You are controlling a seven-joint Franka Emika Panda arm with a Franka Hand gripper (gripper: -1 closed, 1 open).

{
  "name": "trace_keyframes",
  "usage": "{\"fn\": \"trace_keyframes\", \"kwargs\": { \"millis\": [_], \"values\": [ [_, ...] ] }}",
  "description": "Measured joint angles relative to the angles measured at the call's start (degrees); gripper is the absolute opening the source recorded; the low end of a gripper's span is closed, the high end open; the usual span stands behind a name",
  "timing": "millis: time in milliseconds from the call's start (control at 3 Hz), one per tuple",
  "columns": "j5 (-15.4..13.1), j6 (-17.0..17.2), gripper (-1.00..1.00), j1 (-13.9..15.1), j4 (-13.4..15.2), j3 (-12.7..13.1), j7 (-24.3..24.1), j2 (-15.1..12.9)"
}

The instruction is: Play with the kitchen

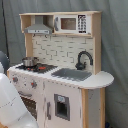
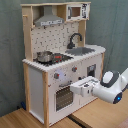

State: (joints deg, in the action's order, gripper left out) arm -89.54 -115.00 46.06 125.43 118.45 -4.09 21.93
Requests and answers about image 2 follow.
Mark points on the white oven door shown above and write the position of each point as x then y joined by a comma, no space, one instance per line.
62,101

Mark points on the wooden toy kitchen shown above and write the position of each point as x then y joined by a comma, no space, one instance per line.
56,39

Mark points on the red left oven knob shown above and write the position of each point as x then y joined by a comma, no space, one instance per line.
56,76

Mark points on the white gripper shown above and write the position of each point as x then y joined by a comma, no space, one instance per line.
84,87

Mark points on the grey range hood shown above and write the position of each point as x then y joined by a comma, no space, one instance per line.
48,18

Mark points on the grey dishwasher panel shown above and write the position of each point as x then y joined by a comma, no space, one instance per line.
91,70

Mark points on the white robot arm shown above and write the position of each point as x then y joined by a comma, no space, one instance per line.
109,88

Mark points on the black toy stovetop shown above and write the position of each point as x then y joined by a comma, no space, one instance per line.
57,58

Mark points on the silver toy pot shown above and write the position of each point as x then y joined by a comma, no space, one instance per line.
44,56

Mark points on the grey toy sink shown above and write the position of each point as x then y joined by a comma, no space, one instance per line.
79,51

